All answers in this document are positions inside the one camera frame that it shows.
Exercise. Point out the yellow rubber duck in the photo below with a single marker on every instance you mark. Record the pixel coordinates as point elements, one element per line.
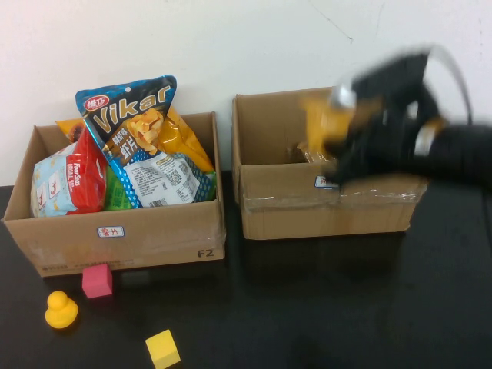
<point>61,313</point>

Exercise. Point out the blue Vikar snack bag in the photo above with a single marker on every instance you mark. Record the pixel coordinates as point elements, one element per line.
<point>130,111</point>

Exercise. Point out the white label on taped box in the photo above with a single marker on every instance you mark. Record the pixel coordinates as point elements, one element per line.
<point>322,182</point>

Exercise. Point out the pink foam cube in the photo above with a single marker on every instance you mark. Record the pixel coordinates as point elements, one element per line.
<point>98,282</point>

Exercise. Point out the cardboard box with F2 print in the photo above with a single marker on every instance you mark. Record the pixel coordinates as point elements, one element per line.
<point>153,238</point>

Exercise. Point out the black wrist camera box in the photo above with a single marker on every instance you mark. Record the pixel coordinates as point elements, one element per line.
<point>392,75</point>

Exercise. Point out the yellow snack packet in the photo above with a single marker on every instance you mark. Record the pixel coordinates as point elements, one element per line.
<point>326,127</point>

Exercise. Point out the green snack bag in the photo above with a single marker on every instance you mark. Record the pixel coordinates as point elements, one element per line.
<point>113,196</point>

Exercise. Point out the yellow snack bag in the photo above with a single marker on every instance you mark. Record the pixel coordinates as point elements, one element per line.
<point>173,138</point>

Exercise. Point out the white label on F2 box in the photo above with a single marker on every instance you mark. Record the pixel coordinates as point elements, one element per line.
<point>110,231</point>

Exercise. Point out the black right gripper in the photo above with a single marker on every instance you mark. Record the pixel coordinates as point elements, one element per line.
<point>396,130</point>

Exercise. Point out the orange snack bag dark print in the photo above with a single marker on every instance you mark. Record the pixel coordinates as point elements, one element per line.
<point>71,128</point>

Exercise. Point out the cardboard box with clear tape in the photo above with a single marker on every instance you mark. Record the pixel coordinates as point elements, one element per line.
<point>292,219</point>

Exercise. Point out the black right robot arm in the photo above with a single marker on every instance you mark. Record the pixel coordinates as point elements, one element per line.
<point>461,153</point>

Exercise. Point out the light blue red FourSeas bag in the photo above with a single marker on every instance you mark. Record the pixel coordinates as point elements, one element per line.
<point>57,184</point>

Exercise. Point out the brown snack packet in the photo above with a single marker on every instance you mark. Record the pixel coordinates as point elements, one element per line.
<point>313,157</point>

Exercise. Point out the yellow foam cube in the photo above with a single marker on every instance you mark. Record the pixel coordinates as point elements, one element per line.
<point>163,350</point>

